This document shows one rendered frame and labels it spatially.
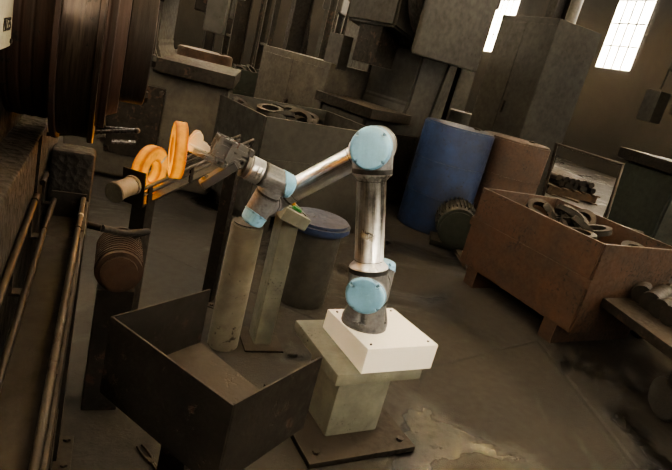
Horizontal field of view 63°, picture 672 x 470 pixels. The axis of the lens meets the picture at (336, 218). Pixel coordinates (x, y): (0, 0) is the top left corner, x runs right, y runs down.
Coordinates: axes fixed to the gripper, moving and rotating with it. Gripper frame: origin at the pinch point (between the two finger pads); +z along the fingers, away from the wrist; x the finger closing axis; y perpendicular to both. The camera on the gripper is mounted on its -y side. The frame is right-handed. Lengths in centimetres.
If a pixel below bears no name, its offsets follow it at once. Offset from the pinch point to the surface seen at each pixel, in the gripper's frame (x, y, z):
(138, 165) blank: -12.6, -12.8, 5.4
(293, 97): -361, 34, -139
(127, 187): -5.9, -18.5, 6.4
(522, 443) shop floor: 26, -45, -154
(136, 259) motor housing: 4.6, -33.8, -2.5
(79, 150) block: 7.0, -11.0, 21.9
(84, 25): 52, 18, 30
